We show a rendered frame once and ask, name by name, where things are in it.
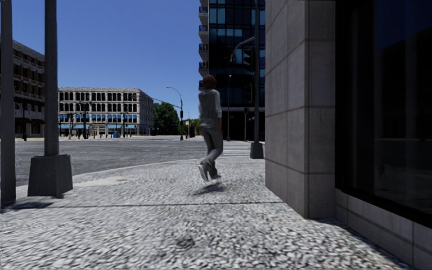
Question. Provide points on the person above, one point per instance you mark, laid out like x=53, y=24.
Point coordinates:
x=210, y=108

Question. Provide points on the grey street lamp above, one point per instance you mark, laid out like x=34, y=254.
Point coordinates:
x=228, y=108

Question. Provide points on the trees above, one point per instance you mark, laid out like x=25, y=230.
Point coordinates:
x=166, y=118

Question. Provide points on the glass tower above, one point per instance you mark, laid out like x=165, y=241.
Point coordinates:
x=233, y=50

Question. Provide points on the pale concrete building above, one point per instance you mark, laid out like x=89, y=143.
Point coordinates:
x=300, y=101

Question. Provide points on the white stone building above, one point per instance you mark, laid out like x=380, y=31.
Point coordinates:
x=104, y=111

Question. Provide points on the grey pole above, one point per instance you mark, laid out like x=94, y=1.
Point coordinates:
x=7, y=101
x=50, y=101

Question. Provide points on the brown stone building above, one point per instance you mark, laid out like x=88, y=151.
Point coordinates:
x=28, y=91

